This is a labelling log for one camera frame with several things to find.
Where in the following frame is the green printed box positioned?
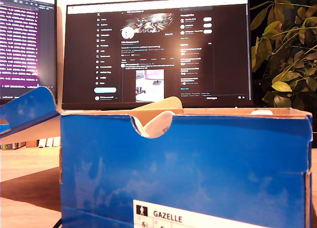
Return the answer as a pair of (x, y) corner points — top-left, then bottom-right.
(0, 142), (19, 151)

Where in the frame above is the black Huawei monitor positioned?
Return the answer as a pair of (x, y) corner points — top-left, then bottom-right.
(61, 0), (254, 110)

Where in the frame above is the black monitor with purple text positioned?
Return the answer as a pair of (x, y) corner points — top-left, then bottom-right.
(0, 0), (58, 105)

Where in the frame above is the green leafy houseplant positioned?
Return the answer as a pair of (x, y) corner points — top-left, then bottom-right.
(249, 0), (317, 112)

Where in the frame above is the blue Adidas shoebox with lid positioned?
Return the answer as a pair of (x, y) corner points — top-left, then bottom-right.
(0, 86), (317, 228)

